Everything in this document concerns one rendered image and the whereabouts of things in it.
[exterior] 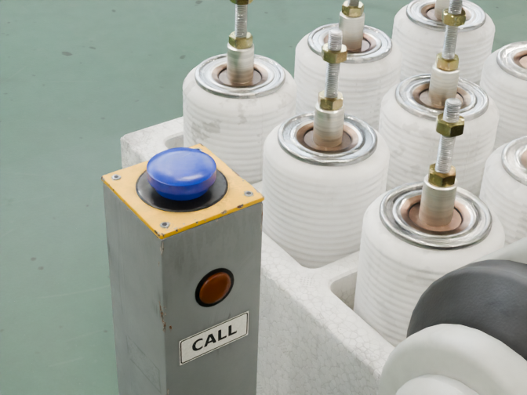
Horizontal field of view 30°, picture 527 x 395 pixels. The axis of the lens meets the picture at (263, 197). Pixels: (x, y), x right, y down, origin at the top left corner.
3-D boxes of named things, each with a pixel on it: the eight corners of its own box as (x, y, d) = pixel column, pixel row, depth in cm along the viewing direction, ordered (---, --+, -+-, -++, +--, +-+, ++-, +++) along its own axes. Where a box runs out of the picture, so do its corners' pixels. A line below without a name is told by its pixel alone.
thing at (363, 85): (296, 240, 94) (306, 71, 83) (280, 184, 101) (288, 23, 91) (394, 234, 95) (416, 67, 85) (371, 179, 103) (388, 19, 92)
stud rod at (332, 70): (336, 121, 74) (344, 29, 69) (332, 128, 73) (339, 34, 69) (325, 118, 74) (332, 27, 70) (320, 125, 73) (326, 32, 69)
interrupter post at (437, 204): (410, 221, 66) (416, 180, 65) (427, 205, 68) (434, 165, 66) (441, 235, 65) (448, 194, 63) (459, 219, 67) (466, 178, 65)
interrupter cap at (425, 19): (489, 9, 96) (490, 1, 95) (480, 41, 90) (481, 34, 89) (412, -3, 98) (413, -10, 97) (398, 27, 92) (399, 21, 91)
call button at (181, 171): (229, 198, 57) (230, 168, 56) (169, 220, 55) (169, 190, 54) (193, 166, 60) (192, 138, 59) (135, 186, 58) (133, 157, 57)
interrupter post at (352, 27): (339, 53, 87) (341, 19, 85) (333, 41, 89) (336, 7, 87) (365, 52, 87) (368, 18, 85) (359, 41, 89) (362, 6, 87)
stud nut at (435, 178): (421, 179, 65) (423, 168, 64) (434, 168, 66) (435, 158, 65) (448, 190, 64) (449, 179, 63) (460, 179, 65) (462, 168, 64)
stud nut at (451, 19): (437, 22, 76) (437, 12, 75) (445, 15, 77) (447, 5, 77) (459, 28, 75) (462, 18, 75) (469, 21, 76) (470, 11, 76)
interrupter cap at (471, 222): (357, 224, 66) (357, 215, 66) (414, 176, 71) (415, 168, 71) (457, 269, 62) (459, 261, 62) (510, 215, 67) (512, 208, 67)
